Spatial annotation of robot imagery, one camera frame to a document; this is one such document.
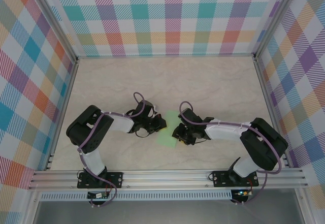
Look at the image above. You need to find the slotted grey cable duct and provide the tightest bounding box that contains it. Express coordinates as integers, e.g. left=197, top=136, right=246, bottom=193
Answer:
left=39, top=189, right=233, bottom=201

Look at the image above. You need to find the wide aluminium mounting rail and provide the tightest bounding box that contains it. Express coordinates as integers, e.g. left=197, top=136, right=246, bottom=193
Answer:
left=27, top=168, right=309, bottom=190

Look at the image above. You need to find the light green paper sheet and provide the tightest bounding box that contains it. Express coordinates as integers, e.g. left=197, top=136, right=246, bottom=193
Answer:
left=156, top=110, right=180, bottom=148

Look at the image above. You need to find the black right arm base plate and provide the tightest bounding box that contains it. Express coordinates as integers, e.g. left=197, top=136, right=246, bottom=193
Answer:
left=212, top=170, right=259, bottom=188

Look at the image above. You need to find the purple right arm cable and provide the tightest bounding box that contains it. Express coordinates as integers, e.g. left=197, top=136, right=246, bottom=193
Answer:
left=179, top=101, right=282, bottom=206

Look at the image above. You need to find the grey metal sheet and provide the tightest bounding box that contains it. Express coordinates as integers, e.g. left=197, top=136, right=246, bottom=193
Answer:
left=25, top=189, right=313, bottom=224

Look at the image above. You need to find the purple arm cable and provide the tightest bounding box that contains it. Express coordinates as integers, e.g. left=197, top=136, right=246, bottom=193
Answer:
left=179, top=101, right=282, bottom=206
left=77, top=91, right=147, bottom=208

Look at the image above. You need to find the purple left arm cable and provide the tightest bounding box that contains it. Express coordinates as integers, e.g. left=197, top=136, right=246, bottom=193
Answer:
left=77, top=91, right=147, bottom=208

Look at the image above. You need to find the aluminium table edge rail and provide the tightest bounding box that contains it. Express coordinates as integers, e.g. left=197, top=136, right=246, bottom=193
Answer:
left=44, top=57, right=79, bottom=171
left=253, top=56, right=291, bottom=168

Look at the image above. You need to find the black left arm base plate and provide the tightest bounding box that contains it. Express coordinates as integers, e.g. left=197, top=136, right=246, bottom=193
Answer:
left=77, top=172, right=124, bottom=189

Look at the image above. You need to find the small black circuit board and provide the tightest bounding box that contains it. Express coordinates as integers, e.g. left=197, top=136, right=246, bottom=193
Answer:
left=87, top=191, right=110, bottom=199

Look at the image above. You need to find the aluminium frame post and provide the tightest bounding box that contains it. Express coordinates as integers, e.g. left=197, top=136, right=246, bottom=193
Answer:
left=252, top=0, right=300, bottom=59
left=27, top=0, right=79, bottom=62

